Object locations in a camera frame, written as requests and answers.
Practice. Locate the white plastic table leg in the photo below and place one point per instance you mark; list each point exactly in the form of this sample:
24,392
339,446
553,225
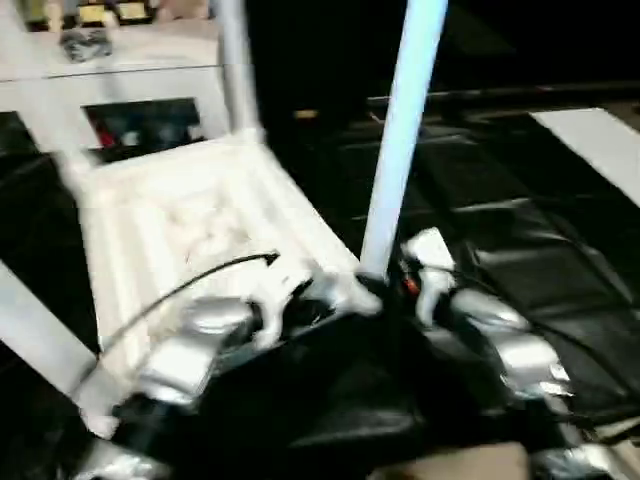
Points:
40,320
400,125
240,75
65,160

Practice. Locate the white plastic table top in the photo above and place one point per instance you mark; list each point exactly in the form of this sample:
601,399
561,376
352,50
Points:
150,210

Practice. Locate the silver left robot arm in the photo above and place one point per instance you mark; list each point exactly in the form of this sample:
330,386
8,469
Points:
175,370

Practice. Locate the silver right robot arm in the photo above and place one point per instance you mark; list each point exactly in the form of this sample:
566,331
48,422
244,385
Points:
525,350

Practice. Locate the black glossy mat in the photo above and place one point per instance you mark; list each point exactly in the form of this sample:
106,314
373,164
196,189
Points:
500,240

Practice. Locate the small yellow label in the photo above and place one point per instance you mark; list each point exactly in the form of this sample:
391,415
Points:
306,114

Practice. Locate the long black bar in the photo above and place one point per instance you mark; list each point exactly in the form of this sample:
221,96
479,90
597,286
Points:
500,95

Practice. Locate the white flat panel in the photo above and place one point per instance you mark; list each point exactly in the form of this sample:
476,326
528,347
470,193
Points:
600,145

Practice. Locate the small white jar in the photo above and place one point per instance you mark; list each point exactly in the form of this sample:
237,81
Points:
131,138

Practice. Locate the red bottle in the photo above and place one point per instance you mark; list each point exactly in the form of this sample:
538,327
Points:
105,134

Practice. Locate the white sideboard cabinet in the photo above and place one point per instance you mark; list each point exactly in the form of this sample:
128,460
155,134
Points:
150,75

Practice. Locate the beige plush toy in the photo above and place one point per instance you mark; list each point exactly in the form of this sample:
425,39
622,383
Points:
187,7

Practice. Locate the bag of black parts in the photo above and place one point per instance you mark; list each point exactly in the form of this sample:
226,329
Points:
85,45

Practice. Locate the black framed plaque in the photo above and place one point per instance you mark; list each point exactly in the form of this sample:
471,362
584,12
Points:
130,9

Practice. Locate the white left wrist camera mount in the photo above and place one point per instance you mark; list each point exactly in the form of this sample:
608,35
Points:
272,300

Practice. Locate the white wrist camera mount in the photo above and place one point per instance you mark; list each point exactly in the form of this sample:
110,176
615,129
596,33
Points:
272,300
430,250

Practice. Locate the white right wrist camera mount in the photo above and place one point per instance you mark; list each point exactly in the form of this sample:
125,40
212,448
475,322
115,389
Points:
430,250

